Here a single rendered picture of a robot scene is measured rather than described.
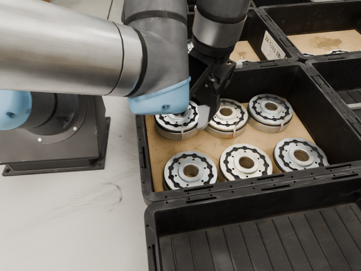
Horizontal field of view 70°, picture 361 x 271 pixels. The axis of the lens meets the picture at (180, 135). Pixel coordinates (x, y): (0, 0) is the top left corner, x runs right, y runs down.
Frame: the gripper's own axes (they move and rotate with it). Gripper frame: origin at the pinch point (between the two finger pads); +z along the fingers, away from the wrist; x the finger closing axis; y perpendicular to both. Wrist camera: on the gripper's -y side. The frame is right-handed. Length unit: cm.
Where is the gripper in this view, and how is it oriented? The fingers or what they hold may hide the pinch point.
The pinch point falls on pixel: (189, 122)
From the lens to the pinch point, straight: 55.9
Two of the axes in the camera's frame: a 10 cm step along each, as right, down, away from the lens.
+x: -8.1, -5.2, 2.6
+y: 5.7, -6.2, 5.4
